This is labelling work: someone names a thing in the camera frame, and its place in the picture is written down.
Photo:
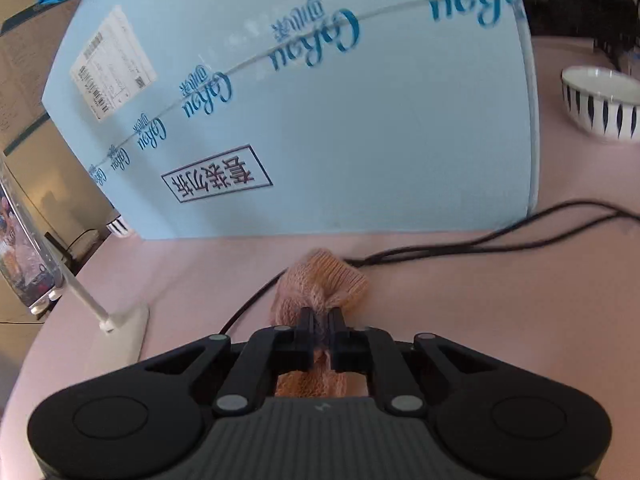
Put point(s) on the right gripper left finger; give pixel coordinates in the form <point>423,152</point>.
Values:
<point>268,354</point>

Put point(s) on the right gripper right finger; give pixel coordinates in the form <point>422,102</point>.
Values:
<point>374,354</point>

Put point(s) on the pink knitted sweater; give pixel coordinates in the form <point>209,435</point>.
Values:
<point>322,282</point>

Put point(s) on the white phone stand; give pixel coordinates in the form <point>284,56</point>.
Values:
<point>122,333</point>

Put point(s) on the smartphone with lit screen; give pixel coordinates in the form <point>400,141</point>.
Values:
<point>27,264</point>

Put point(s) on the large light blue carton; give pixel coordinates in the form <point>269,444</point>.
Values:
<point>209,118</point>

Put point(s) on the black white striped bowl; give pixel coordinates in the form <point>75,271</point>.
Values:
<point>602,102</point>

